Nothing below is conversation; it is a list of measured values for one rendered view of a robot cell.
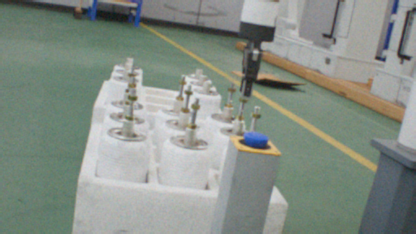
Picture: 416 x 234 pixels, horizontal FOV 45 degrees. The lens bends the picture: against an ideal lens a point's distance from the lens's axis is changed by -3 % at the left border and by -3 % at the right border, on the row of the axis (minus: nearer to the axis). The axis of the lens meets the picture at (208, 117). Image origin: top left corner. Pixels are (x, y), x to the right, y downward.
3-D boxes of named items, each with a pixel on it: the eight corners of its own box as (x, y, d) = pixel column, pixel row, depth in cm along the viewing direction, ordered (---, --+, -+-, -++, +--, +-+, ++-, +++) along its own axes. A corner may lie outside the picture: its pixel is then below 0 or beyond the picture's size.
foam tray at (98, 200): (231, 205, 137) (244, 141, 133) (268, 286, 100) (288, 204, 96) (84, 188, 130) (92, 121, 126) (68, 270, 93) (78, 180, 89)
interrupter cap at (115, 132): (114, 127, 100) (114, 124, 100) (151, 136, 99) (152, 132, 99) (101, 136, 93) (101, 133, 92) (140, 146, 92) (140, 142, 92)
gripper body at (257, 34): (240, 16, 109) (232, 58, 112) (241, 18, 101) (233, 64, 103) (274, 22, 110) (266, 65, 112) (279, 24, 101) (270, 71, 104)
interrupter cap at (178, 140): (176, 150, 93) (176, 146, 93) (164, 137, 100) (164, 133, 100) (214, 152, 96) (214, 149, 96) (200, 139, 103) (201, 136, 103)
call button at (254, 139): (262, 145, 84) (265, 132, 83) (269, 153, 80) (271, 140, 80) (239, 141, 83) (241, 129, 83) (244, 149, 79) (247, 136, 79)
